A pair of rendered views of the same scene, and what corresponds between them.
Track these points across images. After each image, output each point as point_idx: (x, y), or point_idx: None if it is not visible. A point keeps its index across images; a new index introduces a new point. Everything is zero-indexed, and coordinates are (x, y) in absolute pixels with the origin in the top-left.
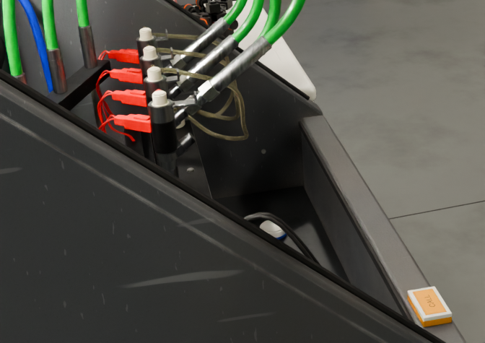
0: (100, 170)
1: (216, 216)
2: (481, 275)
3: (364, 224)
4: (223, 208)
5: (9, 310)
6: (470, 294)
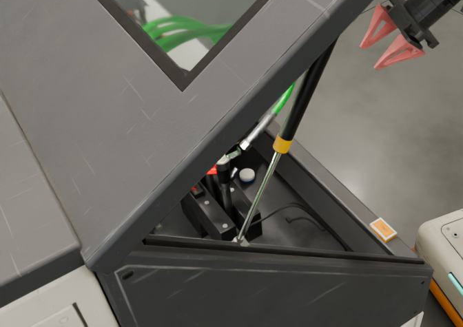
0: (300, 270)
1: (342, 263)
2: (282, 111)
3: (321, 180)
4: (341, 256)
5: None
6: (280, 124)
